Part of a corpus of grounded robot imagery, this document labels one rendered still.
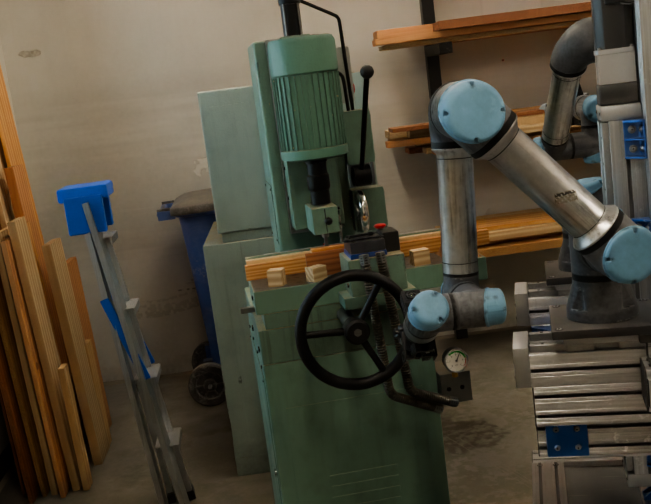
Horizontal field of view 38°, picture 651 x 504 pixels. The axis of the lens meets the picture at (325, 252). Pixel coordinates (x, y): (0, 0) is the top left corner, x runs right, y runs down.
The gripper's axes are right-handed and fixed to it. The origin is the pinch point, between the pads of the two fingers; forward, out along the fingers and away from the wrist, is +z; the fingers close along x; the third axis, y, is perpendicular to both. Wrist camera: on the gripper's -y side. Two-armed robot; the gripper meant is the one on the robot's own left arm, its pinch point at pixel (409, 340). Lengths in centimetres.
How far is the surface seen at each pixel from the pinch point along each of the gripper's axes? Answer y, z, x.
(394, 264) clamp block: -20.2, 5.2, 0.1
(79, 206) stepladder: -72, 69, -88
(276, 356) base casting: -5.1, 22.0, -30.8
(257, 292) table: -19.8, 13.8, -33.6
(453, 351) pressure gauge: -0.6, 20.8, 13.5
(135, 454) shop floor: -9, 183, -93
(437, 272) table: -20.5, 16.9, 12.2
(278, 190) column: -55, 34, -25
